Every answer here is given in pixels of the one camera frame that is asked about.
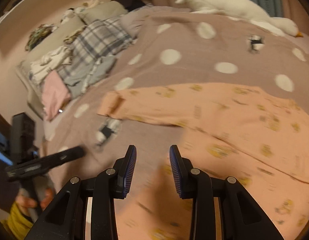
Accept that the pink cloth on pile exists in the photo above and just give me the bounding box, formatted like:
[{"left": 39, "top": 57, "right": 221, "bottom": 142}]
[{"left": 41, "top": 70, "right": 71, "bottom": 121}]

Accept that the left hand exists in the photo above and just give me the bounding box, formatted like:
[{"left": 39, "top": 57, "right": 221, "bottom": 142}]
[{"left": 15, "top": 188, "right": 55, "bottom": 217}]

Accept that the peach duck print shirt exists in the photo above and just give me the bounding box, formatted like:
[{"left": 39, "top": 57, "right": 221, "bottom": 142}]
[{"left": 98, "top": 83, "right": 309, "bottom": 239}]

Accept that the grey plaid cloth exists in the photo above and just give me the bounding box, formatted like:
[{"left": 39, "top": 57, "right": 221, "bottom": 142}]
[{"left": 58, "top": 15, "right": 132, "bottom": 99}]

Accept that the yellow left sleeve forearm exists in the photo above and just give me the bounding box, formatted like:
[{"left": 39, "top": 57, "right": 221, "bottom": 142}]
[{"left": 1, "top": 203, "right": 33, "bottom": 240}]

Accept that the white goose plush toy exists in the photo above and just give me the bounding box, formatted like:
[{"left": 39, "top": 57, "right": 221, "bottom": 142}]
[{"left": 175, "top": 0, "right": 302, "bottom": 37}]

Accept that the beige pillow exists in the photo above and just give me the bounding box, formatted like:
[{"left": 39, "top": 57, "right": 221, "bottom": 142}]
[{"left": 15, "top": 1, "right": 128, "bottom": 119}]

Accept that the mauve polka dot blanket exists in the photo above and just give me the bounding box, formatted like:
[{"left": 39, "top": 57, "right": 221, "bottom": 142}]
[{"left": 39, "top": 4, "right": 309, "bottom": 240}]

